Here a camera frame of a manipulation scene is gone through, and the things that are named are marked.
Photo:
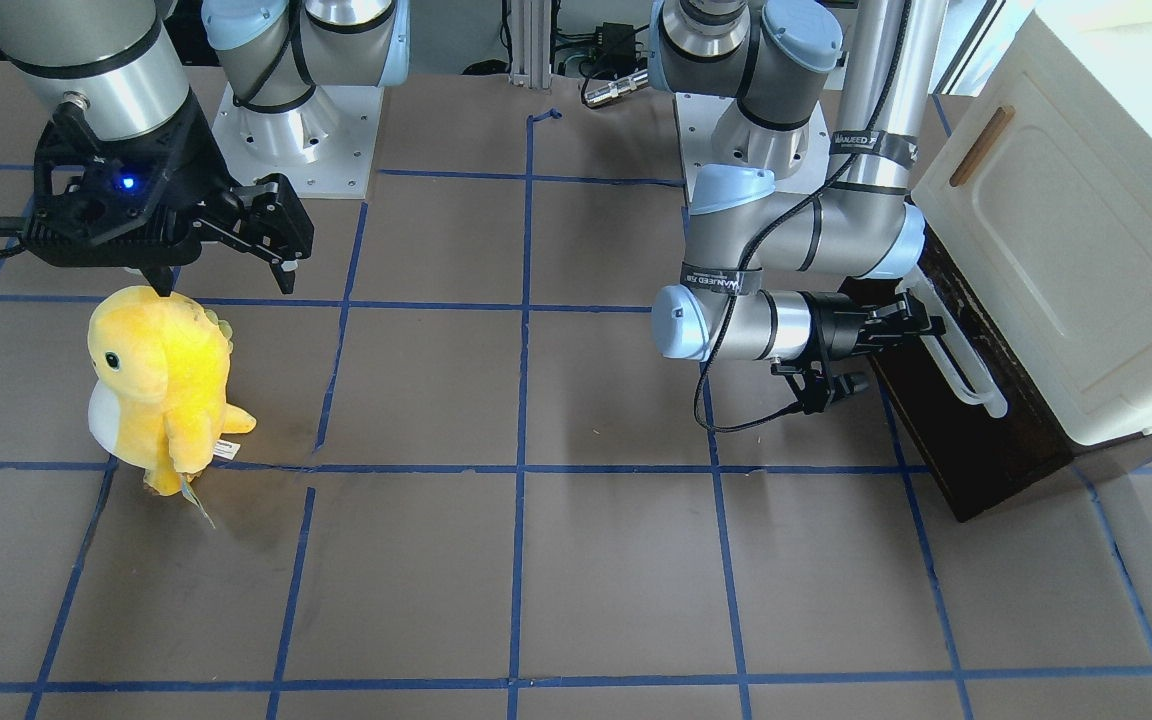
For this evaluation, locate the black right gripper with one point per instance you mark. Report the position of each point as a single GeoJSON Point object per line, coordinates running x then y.
{"type": "Point", "coordinates": [198, 158]}

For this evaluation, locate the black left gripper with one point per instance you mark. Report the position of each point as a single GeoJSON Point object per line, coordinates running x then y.
{"type": "Point", "coordinates": [838, 326]}

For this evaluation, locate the dark wooden drawer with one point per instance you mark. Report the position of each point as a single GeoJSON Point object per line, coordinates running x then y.
{"type": "Point", "coordinates": [982, 405]}

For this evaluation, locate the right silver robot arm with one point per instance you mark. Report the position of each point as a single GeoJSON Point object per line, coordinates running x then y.
{"type": "Point", "coordinates": [117, 61]}

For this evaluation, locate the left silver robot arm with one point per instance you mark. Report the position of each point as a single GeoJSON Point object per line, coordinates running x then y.
{"type": "Point", "coordinates": [776, 59]}

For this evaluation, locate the yellow plush toy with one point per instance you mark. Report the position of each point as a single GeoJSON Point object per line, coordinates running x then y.
{"type": "Point", "coordinates": [161, 400]}

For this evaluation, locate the dark wooden cabinet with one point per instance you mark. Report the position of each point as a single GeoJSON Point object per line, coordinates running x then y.
{"type": "Point", "coordinates": [969, 488]}

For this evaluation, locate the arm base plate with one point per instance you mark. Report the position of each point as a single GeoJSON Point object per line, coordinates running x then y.
{"type": "Point", "coordinates": [324, 148]}
{"type": "Point", "coordinates": [712, 130]}

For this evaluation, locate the aluminium frame post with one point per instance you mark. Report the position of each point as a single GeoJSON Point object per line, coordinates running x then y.
{"type": "Point", "coordinates": [529, 26]}

